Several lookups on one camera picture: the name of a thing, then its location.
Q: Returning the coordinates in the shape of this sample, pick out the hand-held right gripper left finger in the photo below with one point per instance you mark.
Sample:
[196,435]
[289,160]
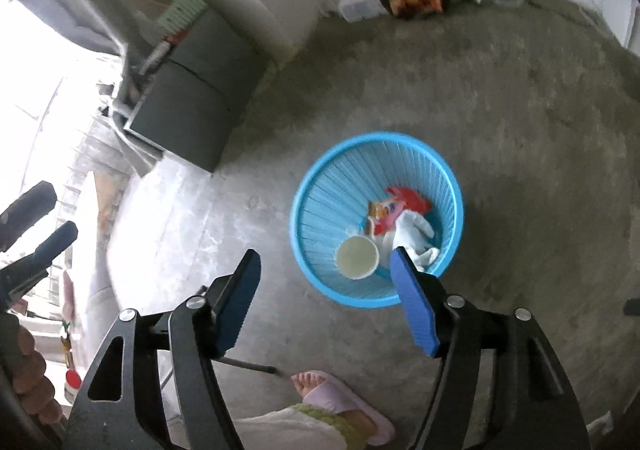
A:
[237,300]

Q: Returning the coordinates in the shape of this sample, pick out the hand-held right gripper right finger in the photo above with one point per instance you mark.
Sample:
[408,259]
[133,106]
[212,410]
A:
[415,305]

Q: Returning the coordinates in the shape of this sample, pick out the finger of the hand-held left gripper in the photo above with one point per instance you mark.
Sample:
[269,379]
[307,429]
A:
[30,210]
[50,247]

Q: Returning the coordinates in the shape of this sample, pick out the white paper cup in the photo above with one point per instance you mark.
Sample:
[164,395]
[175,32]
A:
[357,257]

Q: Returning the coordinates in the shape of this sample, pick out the orange small packet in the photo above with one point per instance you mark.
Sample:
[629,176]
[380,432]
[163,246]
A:
[382,212]

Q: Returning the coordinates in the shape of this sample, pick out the red plastic wrapper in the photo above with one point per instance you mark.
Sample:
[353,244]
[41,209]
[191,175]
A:
[410,200]

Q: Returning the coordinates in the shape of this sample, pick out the blue plastic basket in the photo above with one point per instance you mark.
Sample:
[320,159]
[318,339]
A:
[325,190]

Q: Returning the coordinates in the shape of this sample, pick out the person's left hand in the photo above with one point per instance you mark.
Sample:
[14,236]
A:
[35,375]

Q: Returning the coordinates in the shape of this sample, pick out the black table leg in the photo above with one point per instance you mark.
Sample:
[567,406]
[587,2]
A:
[250,365]

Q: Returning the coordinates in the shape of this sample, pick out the foot in pink slipper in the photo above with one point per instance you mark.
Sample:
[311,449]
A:
[345,392]

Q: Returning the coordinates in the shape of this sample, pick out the person's foot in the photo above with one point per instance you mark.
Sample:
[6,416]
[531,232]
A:
[312,385]

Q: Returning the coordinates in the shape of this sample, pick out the grey cabinet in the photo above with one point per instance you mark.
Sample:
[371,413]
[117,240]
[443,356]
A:
[195,90]

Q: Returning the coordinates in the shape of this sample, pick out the grey curtain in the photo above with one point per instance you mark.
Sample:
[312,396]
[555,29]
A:
[85,5]

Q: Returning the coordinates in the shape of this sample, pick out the green storage basket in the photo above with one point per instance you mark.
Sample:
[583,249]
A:
[182,10]

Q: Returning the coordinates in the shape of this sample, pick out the clear plastic container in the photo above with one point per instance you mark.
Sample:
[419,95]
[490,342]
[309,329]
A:
[360,0]

